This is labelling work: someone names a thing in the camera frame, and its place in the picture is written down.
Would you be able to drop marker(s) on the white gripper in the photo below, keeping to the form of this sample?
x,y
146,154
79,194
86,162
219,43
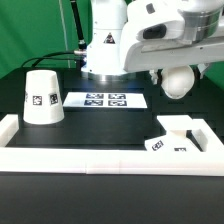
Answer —
x,y
162,34

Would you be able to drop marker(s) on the white lamp bulb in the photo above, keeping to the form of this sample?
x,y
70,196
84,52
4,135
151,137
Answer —
x,y
178,81

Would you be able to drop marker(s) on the white lamp base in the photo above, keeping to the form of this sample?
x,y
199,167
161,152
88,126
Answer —
x,y
175,138

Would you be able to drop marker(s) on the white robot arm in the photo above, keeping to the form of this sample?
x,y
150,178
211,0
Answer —
x,y
103,52

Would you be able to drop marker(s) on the white conical lamp shade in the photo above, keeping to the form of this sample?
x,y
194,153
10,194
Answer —
x,y
42,103

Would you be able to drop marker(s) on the white marker sheet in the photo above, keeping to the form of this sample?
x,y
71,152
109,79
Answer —
x,y
105,100

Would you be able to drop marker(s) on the white U-shaped frame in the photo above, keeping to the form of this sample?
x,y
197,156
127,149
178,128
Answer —
x,y
209,161

